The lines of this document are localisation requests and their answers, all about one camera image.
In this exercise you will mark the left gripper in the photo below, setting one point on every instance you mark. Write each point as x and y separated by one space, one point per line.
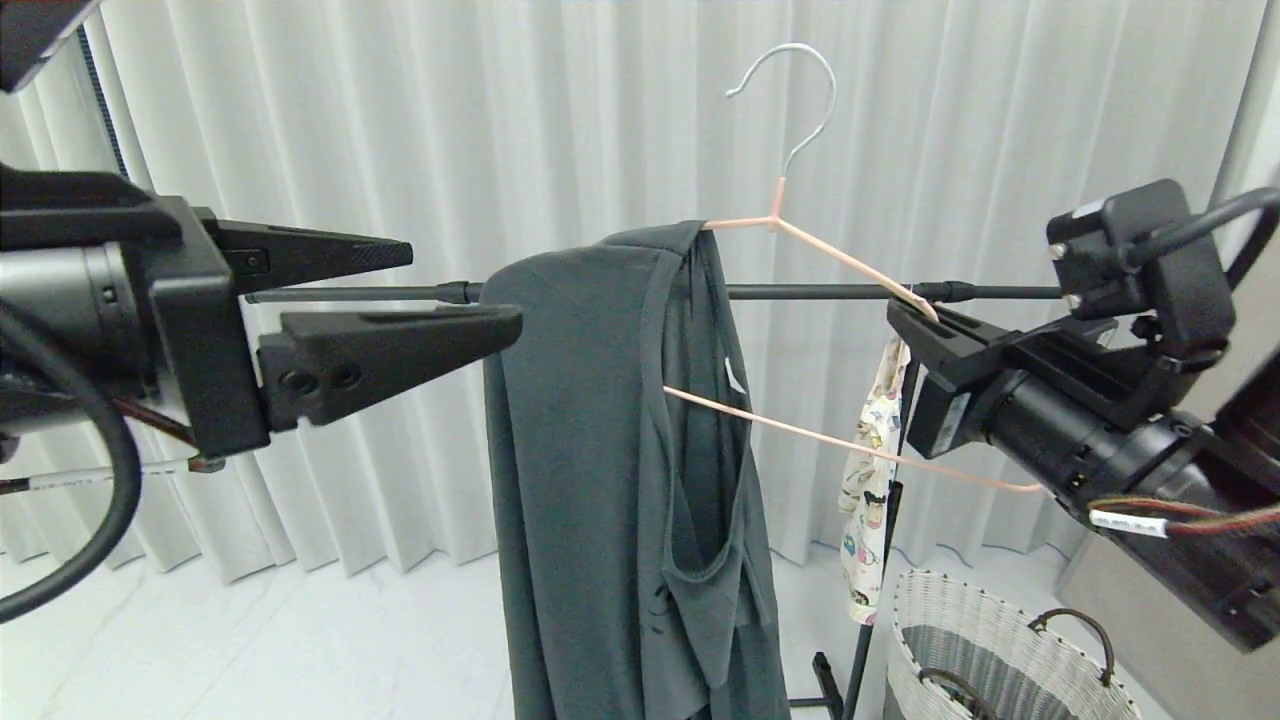
200 330

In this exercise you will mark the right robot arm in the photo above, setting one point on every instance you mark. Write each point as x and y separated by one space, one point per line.
1220 540

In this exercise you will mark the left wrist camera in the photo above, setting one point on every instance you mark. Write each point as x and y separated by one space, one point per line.
40 30

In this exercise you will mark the white laundry basket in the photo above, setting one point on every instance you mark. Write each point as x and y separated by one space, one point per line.
960 640

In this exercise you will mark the black clothes rack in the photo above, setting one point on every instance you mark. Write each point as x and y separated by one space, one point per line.
820 292

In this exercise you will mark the dark blue garment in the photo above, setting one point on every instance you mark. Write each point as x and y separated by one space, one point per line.
600 480

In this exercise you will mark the cream printed shorts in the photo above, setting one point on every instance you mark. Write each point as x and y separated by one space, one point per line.
865 500

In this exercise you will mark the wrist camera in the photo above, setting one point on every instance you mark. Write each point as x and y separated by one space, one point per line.
40 30
1160 260

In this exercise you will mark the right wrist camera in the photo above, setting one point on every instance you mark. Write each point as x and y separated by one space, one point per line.
1160 260

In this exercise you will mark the white curtain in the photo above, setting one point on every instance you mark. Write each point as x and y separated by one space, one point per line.
500 130

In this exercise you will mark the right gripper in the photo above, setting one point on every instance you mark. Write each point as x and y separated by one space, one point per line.
1070 445

